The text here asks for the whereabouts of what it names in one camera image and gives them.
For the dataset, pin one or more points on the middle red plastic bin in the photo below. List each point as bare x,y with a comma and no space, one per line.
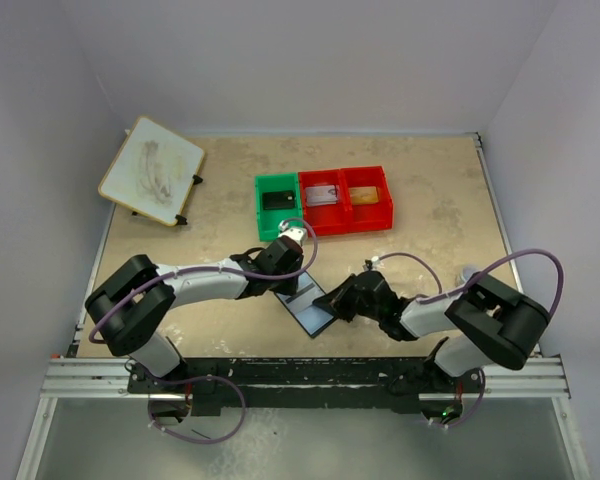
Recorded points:
326,219

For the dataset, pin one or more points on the right red plastic bin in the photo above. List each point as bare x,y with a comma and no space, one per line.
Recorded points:
367,217

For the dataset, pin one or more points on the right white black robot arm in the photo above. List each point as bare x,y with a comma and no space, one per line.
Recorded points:
495,323

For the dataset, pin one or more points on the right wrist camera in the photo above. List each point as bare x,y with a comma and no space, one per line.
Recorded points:
370,264

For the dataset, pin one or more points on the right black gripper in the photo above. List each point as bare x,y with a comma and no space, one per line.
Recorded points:
335,301

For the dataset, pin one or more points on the red plastic bin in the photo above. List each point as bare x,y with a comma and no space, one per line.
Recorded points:
326,219
367,217

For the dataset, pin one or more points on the small round grey object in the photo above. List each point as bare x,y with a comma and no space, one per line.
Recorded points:
466,273

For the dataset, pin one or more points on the black card in green bin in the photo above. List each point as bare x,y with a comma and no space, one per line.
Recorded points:
278,200

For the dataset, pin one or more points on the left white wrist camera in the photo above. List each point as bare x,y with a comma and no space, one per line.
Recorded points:
294,233

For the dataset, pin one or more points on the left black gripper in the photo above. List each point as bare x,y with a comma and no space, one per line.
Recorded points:
288,287

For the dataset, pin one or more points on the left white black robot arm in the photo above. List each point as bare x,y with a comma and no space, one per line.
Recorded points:
130,305

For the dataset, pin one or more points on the orange card in red bin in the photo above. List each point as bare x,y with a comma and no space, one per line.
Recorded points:
364,195

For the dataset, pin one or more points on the black card holder wallet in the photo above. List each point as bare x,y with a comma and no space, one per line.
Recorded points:
300,306

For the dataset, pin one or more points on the aluminium frame rail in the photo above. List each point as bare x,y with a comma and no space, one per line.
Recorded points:
106,378

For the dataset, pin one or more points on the silver card in red bin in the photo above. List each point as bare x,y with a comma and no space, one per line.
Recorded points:
321,195

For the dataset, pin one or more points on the small whiteboard with wooden frame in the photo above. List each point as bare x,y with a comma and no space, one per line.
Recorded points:
153,173

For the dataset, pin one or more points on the green plastic bin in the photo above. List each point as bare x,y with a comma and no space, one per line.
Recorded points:
268,220

